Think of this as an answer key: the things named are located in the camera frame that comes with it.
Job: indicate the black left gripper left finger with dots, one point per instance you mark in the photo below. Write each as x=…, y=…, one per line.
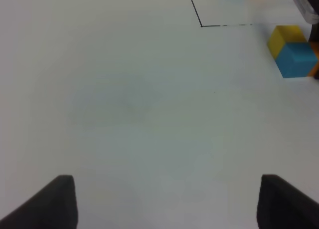
x=53, y=207

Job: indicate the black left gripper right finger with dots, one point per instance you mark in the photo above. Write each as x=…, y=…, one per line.
x=282, y=206

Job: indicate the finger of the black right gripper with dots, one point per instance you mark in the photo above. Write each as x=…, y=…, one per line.
x=314, y=35

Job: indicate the blue block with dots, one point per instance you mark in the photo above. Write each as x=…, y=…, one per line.
x=296, y=60

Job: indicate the orange block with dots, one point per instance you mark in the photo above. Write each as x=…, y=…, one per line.
x=315, y=48

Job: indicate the yellow block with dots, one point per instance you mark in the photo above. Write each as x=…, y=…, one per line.
x=283, y=34

